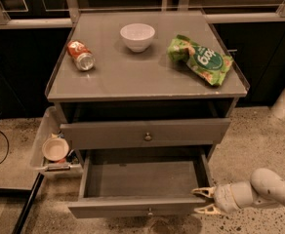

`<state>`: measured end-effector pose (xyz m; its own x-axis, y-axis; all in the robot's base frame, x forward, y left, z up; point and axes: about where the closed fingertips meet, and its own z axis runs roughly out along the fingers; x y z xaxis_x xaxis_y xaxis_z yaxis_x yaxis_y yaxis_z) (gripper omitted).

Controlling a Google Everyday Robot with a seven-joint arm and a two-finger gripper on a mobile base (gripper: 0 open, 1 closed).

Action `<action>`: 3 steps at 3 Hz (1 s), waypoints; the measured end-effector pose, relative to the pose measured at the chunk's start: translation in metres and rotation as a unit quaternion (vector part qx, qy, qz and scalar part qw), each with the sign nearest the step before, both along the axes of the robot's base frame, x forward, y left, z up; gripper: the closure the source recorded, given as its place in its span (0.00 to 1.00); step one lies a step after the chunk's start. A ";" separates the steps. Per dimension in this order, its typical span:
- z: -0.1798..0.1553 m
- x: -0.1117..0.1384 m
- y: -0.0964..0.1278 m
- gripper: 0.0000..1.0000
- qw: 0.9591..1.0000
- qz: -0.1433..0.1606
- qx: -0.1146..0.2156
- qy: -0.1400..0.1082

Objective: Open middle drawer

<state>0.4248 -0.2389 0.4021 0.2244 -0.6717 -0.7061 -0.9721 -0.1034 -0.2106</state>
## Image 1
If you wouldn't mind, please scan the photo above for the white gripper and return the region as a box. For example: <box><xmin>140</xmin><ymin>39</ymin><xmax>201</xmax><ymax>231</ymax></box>
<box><xmin>191</xmin><ymin>182</ymin><xmax>247</xmax><ymax>215</ymax></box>

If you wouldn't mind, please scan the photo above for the grey drawer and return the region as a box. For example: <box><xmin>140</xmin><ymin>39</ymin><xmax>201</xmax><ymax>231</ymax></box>
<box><xmin>68</xmin><ymin>146</ymin><xmax>212</xmax><ymax>218</ymax></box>
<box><xmin>61</xmin><ymin>118</ymin><xmax>230</xmax><ymax>149</ymax></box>

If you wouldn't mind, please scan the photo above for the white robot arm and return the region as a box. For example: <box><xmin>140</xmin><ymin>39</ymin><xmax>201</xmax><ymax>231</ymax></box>
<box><xmin>192</xmin><ymin>88</ymin><xmax>285</xmax><ymax>215</ymax></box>

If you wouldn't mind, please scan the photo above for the grey top drawer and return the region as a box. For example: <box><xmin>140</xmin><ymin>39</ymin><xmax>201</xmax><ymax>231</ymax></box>
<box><xmin>61</xmin><ymin>118</ymin><xmax>230</xmax><ymax>149</ymax></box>

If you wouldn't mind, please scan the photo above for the grey drawer cabinet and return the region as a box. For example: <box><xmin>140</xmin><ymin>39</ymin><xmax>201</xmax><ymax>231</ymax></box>
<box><xmin>44</xmin><ymin>11</ymin><xmax>250</xmax><ymax>168</ymax></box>

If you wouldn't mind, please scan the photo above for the green chip bag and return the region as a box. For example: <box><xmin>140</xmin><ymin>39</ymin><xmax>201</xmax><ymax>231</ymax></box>
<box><xmin>167</xmin><ymin>35</ymin><xmax>233</xmax><ymax>87</ymax></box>

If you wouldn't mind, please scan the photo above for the small white bowl in bin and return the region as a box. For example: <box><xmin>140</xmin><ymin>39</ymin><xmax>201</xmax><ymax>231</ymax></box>
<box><xmin>42</xmin><ymin>137</ymin><xmax>69</xmax><ymax>162</ymax></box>

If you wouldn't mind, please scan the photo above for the white ceramic bowl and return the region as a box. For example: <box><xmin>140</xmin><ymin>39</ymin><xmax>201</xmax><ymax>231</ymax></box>
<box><xmin>120</xmin><ymin>23</ymin><xmax>155</xmax><ymax>53</ymax></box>

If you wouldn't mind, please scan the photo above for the orange soda can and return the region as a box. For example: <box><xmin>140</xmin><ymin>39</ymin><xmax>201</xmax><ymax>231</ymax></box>
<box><xmin>67</xmin><ymin>40</ymin><xmax>95</xmax><ymax>71</ymax></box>

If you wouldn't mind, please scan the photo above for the black floor rail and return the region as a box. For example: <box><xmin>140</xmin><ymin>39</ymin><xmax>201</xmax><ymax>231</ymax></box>
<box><xmin>12</xmin><ymin>174</ymin><xmax>44</xmax><ymax>234</ymax></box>

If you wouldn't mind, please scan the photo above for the metal railing frame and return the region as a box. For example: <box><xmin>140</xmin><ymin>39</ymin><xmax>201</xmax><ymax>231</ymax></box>
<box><xmin>0</xmin><ymin>0</ymin><xmax>285</xmax><ymax>30</ymax></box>

